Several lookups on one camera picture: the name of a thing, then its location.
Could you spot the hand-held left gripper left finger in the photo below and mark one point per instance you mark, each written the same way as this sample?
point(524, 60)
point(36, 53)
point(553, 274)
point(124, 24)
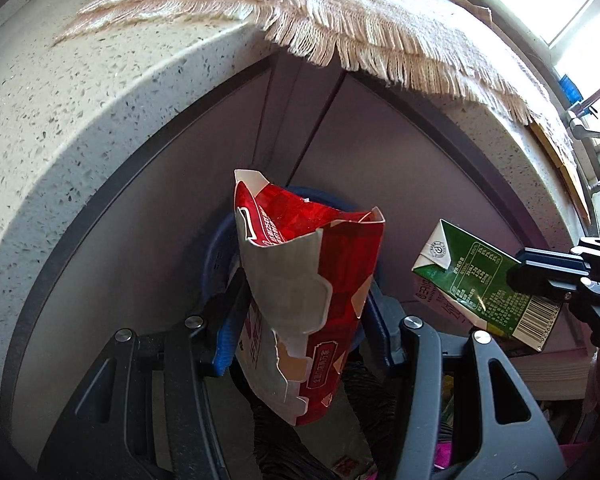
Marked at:
point(226, 345)

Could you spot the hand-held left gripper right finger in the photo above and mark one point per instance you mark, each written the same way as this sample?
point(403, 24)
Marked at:
point(384, 340)

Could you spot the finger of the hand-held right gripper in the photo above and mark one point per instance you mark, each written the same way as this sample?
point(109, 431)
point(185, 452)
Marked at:
point(545, 272)

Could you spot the green drink carton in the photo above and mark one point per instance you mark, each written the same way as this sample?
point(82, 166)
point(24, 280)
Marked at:
point(470, 270)

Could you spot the blue plastic basket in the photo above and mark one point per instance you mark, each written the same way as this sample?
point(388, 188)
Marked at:
point(215, 260)

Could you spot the red tissue box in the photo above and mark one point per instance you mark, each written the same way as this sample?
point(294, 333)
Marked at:
point(340, 260)

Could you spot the grey purple cabinet door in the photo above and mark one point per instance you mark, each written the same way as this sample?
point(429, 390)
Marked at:
point(430, 170)
point(155, 220)

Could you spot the steel faucet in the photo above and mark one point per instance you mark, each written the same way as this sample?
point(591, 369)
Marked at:
point(582, 127)

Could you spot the blue sponge holder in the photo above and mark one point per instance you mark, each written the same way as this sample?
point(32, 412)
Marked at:
point(570, 87)

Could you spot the pink checked fringed cloth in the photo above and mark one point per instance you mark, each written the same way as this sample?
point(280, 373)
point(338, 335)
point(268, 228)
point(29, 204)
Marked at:
point(330, 5)

